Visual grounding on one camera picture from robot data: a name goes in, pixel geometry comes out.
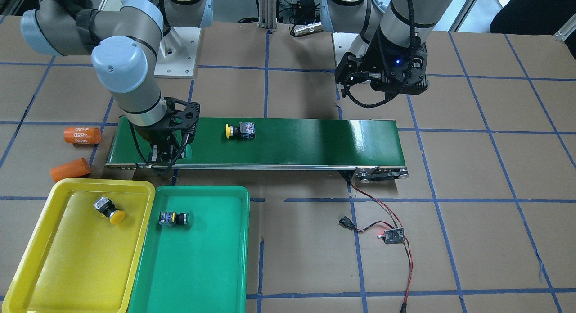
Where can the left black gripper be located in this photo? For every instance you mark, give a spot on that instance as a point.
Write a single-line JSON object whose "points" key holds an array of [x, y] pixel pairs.
{"points": [[376, 57]]}

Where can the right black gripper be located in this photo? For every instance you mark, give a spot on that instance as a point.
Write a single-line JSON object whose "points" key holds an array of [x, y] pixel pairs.
{"points": [[152, 135]]}

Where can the green push button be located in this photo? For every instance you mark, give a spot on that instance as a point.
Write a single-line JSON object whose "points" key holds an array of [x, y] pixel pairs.
{"points": [[174, 219], [186, 152]]}

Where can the yellow push button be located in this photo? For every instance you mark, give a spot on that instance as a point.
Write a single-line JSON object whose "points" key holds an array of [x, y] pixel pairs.
{"points": [[107, 208], [244, 130]]}

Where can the orange cylinder with 4680 print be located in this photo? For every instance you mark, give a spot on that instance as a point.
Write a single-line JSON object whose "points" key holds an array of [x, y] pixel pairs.
{"points": [[82, 135]]}

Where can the plain orange cylinder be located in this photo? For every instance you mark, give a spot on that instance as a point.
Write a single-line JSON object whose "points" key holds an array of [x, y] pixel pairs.
{"points": [[73, 169]]}

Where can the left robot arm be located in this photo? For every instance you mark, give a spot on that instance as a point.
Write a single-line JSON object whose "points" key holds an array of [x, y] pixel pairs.
{"points": [[401, 21]]}

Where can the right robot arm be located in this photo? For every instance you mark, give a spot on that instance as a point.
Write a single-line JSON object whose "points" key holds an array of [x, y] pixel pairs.
{"points": [[124, 46]]}

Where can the green conveyor belt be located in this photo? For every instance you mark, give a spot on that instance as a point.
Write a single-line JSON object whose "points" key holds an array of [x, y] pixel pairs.
{"points": [[371, 149]]}

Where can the green plastic tray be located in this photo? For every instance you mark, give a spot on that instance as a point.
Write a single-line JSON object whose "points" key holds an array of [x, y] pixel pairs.
{"points": [[197, 269]]}

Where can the yellow plastic tray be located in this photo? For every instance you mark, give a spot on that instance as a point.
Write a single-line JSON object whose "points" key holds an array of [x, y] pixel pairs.
{"points": [[77, 261]]}

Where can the small black controller board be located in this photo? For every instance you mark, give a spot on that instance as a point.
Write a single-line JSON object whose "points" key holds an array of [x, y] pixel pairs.
{"points": [[394, 236]]}

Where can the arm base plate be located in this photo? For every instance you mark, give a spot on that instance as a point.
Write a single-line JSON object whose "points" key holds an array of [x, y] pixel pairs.
{"points": [[348, 42], [178, 53]]}

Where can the aluminium frame post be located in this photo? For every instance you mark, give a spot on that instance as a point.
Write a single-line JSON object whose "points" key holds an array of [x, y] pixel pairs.
{"points": [[268, 14]]}

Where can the black wire connector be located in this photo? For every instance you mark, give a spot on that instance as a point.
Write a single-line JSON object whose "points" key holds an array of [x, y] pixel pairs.
{"points": [[347, 223]]}

